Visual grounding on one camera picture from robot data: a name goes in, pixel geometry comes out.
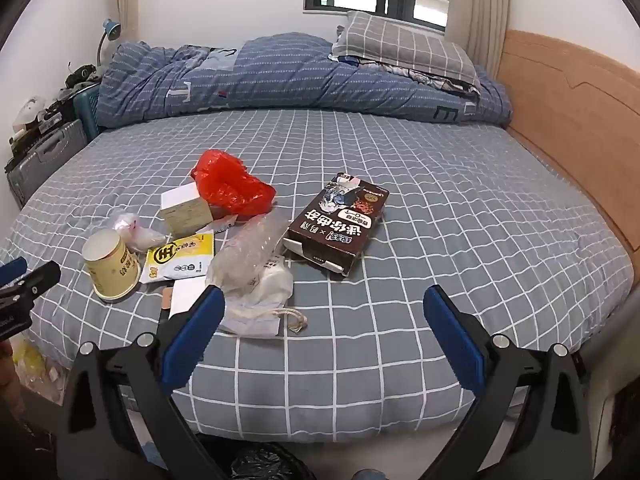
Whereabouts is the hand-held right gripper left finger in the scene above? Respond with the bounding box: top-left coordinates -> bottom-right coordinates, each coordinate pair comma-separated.
55,285 -> 231,480

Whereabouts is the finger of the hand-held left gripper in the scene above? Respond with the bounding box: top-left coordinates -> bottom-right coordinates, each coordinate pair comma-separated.
0,257 -> 29,286
0,261 -> 62,307

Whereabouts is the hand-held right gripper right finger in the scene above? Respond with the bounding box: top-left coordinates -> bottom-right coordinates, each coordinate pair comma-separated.
422,284 -> 596,480

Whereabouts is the yellow snack packet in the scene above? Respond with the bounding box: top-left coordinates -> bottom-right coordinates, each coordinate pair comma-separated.
140,232 -> 216,285

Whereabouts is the white pouch with string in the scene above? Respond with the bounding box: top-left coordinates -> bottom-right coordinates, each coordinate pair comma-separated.
217,257 -> 309,337

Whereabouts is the clear plastic bag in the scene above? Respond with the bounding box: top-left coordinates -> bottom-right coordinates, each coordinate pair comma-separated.
206,209 -> 292,302

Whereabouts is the pinkish clear wrap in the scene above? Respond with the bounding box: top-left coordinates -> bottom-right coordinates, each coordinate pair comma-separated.
110,208 -> 169,254

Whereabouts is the white beige small box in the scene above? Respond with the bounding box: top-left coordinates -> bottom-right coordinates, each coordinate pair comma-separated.
160,181 -> 214,236

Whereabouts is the bin with black liner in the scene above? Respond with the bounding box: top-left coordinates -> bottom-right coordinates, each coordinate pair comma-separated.
195,435 -> 321,480

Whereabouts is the brown cookie box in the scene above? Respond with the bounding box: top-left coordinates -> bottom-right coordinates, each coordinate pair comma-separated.
281,172 -> 390,277

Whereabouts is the white card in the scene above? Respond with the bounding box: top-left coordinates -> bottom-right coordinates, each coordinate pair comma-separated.
168,277 -> 211,320

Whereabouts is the yellow plastic bag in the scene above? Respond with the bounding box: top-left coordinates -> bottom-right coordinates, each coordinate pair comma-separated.
9,336 -> 69,402

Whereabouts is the grey checked bed sheet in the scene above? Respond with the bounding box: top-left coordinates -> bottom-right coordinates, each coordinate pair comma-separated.
0,107 -> 636,441

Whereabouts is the yellow paper cup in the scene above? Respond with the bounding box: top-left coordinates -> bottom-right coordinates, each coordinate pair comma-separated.
81,229 -> 141,302

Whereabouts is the grey suitcase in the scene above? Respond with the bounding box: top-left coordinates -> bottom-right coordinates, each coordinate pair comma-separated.
5,120 -> 89,209

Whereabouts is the red plastic bag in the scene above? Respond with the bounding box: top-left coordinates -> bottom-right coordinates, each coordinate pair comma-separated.
191,149 -> 277,221

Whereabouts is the teal plastic crate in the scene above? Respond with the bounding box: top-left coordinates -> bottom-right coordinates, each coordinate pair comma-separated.
72,82 -> 104,144

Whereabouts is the blue desk lamp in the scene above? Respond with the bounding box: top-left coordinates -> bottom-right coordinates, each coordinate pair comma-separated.
96,18 -> 121,69

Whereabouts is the blue striped quilt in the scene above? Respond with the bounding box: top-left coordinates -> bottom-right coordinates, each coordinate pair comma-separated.
95,32 -> 514,128

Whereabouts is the beige curtain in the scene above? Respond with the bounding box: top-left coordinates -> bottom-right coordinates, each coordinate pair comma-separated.
444,0 -> 512,80
114,0 -> 147,47

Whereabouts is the grey checked pillow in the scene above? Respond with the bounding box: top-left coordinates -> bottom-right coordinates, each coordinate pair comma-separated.
331,10 -> 482,92

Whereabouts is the wooden bed frame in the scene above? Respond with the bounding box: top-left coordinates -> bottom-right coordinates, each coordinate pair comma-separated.
495,29 -> 640,283

